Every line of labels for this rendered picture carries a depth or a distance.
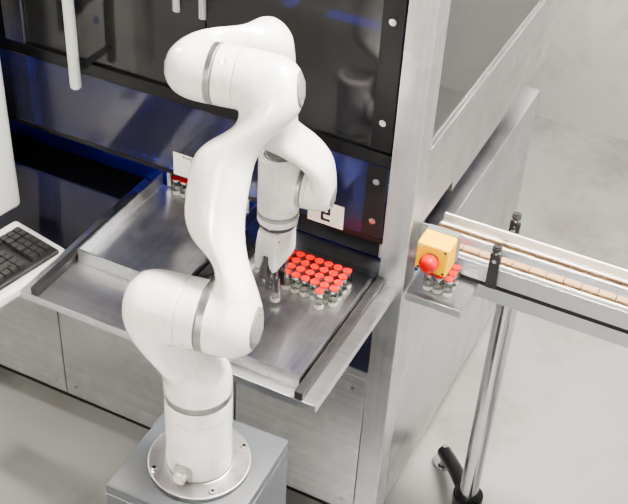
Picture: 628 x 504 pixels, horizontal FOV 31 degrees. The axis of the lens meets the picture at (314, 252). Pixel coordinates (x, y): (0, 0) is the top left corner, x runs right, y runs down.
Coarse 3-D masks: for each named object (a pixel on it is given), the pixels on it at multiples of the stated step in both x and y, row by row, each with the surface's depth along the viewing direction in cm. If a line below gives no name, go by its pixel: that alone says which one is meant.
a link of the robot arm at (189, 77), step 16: (208, 32) 181; (224, 32) 183; (240, 32) 184; (256, 32) 185; (272, 32) 186; (288, 32) 191; (176, 48) 178; (192, 48) 177; (208, 48) 176; (256, 48) 185; (272, 48) 187; (288, 48) 190; (176, 64) 177; (192, 64) 176; (208, 64) 175; (176, 80) 177; (192, 80) 176; (208, 80) 176; (192, 96) 179; (208, 96) 177
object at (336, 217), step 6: (336, 210) 242; (342, 210) 241; (312, 216) 246; (318, 216) 245; (324, 216) 244; (330, 216) 243; (336, 216) 243; (342, 216) 242; (324, 222) 245; (330, 222) 244; (336, 222) 244; (342, 222) 243; (342, 228) 244
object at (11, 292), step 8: (16, 224) 270; (0, 232) 268; (32, 232) 268; (48, 240) 266; (56, 248) 264; (56, 256) 262; (48, 264) 259; (32, 272) 257; (24, 280) 254; (8, 288) 252; (16, 288) 252; (0, 296) 250; (8, 296) 251; (16, 296) 253; (0, 304) 250
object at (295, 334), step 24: (264, 288) 244; (360, 288) 246; (264, 312) 238; (288, 312) 239; (312, 312) 239; (336, 312) 239; (264, 336) 233; (288, 336) 233; (312, 336) 233; (240, 360) 225; (264, 360) 227; (288, 360) 227; (312, 360) 224; (288, 384) 222
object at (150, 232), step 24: (144, 192) 266; (168, 192) 270; (120, 216) 259; (144, 216) 262; (168, 216) 263; (96, 240) 252; (120, 240) 255; (144, 240) 255; (168, 240) 256; (192, 240) 256; (96, 264) 247; (120, 264) 243; (144, 264) 249; (168, 264) 249; (192, 264) 250
